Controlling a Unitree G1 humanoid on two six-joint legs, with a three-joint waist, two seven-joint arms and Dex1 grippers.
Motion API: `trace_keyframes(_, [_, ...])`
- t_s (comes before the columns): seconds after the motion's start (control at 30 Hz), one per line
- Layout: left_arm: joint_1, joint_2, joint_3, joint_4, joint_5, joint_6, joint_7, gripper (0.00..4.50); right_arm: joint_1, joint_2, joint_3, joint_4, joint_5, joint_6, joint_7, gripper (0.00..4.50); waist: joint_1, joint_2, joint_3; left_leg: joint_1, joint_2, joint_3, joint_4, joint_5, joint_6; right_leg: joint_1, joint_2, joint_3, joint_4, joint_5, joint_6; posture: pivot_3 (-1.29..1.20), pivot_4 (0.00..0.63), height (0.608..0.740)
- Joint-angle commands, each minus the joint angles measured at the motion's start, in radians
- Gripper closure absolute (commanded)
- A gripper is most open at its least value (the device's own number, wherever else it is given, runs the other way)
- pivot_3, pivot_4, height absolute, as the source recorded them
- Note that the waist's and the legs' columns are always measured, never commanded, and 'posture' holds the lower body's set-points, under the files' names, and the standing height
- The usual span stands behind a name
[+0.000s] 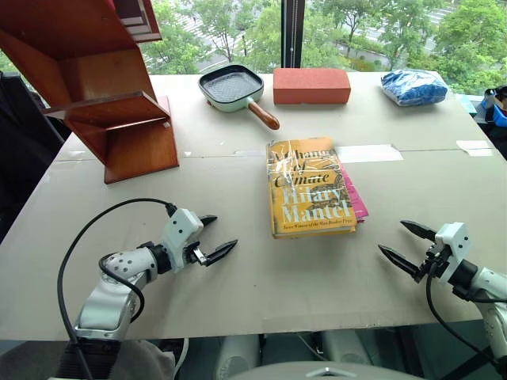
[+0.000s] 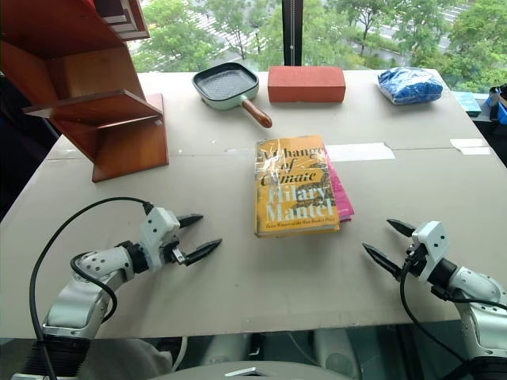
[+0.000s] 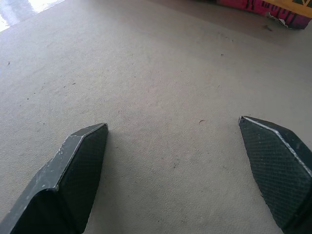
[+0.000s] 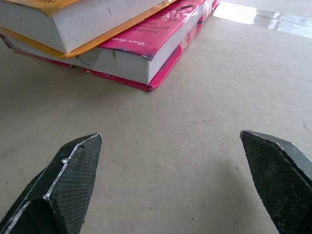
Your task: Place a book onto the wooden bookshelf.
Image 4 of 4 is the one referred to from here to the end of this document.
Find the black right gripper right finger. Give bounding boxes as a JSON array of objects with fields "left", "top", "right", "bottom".
[{"left": 239, "top": 130, "right": 312, "bottom": 234}]

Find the pink cover book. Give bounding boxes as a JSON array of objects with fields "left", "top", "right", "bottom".
[{"left": 0, "top": 0, "right": 221, "bottom": 92}]

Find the yellow cover book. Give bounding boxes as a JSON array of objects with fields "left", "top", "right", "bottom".
[{"left": 0, "top": 0, "right": 180, "bottom": 59}]

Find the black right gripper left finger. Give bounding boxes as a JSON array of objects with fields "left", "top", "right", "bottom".
[{"left": 0, "top": 133, "right": 102, "bottom": 234}]

